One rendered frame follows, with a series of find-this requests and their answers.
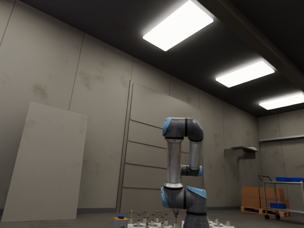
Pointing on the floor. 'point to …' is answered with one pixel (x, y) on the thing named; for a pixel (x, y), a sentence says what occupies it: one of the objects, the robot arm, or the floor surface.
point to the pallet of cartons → (246, 203)
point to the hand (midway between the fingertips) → (176, 213)
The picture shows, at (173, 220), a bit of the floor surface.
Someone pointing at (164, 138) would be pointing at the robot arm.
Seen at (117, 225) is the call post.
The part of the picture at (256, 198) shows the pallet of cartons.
